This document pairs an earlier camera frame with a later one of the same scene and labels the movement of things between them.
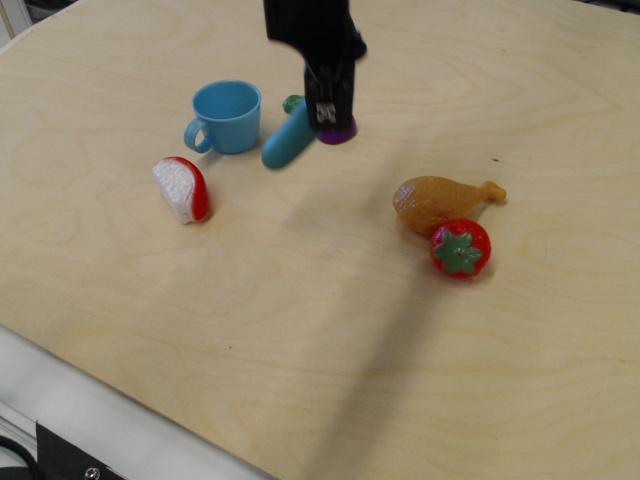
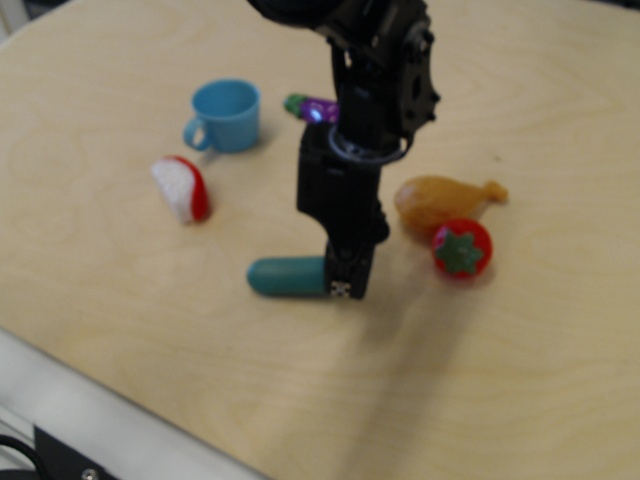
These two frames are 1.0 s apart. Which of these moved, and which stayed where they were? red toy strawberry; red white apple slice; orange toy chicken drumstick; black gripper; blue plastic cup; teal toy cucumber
Moved: teal toy cucumber; black gripper
Stayed: orange toy chicken drumstick; red toy strawberry; blue plastic cup; red white apple slice
